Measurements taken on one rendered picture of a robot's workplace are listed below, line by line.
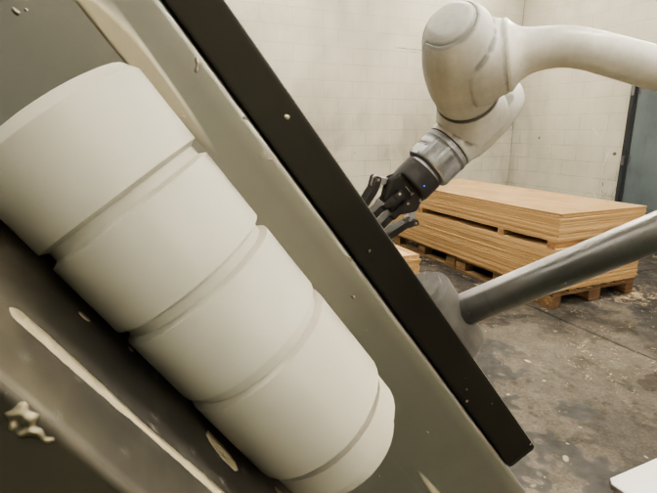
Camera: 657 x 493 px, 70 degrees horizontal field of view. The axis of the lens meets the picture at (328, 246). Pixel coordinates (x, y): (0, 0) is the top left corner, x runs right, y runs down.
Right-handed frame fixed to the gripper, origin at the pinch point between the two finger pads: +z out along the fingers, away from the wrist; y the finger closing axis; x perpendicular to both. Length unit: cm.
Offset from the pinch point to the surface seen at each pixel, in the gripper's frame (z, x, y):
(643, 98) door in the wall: -358, -356, -325
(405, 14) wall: -264, -540, -107
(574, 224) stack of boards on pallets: -139, -206, -239
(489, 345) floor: -21, -155, -214
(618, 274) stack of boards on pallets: -148, -206, -316
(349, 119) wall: -117, -517, -147
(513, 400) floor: -5, -96, -190
